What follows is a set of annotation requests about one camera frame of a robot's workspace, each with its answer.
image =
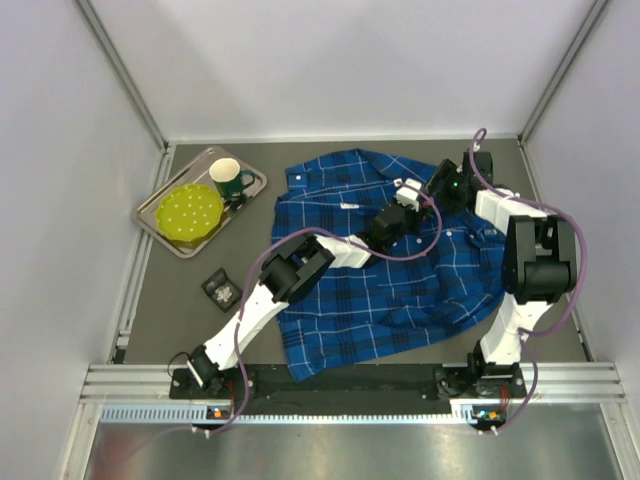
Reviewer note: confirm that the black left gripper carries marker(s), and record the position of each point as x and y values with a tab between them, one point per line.
420	212

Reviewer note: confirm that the blue plaid shirt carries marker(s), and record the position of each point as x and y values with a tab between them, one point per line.
433	285

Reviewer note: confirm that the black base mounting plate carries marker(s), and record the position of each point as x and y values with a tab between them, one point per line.
363	389

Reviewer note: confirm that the yellow-green dotted plate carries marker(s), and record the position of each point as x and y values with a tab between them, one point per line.
189	214

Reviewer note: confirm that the silver maple leaf brooch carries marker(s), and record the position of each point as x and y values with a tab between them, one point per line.
224	294

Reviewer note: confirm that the silver metal tray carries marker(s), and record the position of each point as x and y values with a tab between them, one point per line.
197	171

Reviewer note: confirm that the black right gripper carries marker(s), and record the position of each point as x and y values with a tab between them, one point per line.
442	176

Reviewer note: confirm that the green mug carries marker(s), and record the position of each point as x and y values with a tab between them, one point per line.
230	179

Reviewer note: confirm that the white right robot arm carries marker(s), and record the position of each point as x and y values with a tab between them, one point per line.
539	266

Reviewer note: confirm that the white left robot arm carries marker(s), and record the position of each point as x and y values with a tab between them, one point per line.
288	271

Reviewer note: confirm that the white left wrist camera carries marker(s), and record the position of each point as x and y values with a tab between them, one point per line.
407	193

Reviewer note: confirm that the small black frame box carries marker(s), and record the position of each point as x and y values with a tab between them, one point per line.
217	280

